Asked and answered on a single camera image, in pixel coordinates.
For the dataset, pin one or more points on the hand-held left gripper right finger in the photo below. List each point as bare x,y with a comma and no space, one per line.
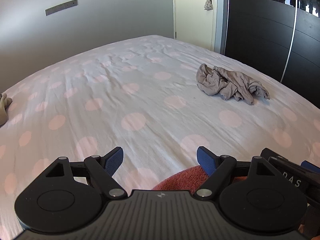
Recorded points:
206,160

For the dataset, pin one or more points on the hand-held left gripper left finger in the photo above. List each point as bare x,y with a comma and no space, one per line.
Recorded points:
113,161

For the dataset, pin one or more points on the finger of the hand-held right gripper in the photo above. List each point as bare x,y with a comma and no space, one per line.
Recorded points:
268,153
311,167

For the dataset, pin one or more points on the beige long-sleeve shirt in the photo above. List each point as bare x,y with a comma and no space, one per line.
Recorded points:
225,85

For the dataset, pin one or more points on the red terry towel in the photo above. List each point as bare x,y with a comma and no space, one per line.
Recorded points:
180,180

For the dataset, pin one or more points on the polka dot bed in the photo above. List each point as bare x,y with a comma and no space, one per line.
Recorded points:
125,92

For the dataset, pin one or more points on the beige cloth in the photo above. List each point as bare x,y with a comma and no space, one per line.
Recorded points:
3,110

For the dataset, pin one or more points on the black wardrobe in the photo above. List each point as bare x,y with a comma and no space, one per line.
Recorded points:
260,30

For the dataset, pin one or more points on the cream door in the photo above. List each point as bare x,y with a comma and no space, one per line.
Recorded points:
192,17

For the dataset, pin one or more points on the small hanging cloth bag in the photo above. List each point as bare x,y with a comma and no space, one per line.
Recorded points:
207,5

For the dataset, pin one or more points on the grey wall switch panel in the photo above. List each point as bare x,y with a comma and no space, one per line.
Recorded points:
61,7

